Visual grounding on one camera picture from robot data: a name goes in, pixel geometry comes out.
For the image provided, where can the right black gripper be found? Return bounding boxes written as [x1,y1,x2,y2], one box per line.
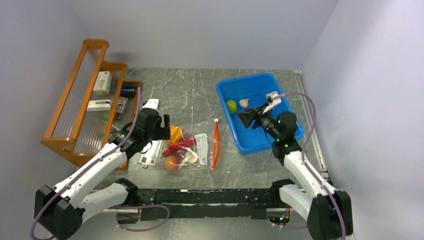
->
[236,102,281,141]

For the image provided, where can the fake garlic bulb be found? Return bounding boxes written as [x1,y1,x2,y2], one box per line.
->
[238,98,249,109]

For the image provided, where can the green fake fruit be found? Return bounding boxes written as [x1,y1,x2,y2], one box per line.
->
[226,100,237,115]

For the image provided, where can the blue plastic bin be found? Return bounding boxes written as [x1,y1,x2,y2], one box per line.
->
[215,73,304,155]

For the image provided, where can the yellow fake bell pepper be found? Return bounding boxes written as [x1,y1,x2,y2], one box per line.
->
[168,125,183,143]

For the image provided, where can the red fake chili pepper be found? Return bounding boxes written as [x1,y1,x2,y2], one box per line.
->
[161,138,196,157]

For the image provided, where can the clear zip top bag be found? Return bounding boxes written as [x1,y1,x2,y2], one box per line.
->
[158,117,221,171]

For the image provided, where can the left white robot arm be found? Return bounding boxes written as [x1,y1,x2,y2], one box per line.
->
[30,99,170,240]

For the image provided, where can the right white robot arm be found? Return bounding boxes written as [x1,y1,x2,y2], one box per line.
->
[236,106,354,240]

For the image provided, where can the fake peach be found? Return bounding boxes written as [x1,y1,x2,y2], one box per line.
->
[164,155,180,171]

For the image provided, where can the fake mushroom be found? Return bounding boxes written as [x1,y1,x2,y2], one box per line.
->
[180,150,199,166]

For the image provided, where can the white blister pack card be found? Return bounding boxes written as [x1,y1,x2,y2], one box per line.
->
[137,140,163,169]

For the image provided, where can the blue marker pens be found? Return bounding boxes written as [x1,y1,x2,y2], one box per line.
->
[119,84,138,99]

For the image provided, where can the white flat device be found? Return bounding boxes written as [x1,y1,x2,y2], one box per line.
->
[86,99,112,112]

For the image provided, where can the orange wooden rack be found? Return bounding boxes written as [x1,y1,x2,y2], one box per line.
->
[41,39,130,168]

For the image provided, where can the white box with red label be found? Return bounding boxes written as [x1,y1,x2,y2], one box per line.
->
[93,71,112,95]

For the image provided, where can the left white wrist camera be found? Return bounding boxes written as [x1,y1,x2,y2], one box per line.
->
[141,98,161,115]

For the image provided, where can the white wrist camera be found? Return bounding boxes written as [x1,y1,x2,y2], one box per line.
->
[263,91,282,113]
[141,98,161,115]

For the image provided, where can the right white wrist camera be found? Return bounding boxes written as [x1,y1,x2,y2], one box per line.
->
[263,91,282,113]

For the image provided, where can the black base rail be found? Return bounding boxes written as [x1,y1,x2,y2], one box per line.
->
[137,188,287,221]

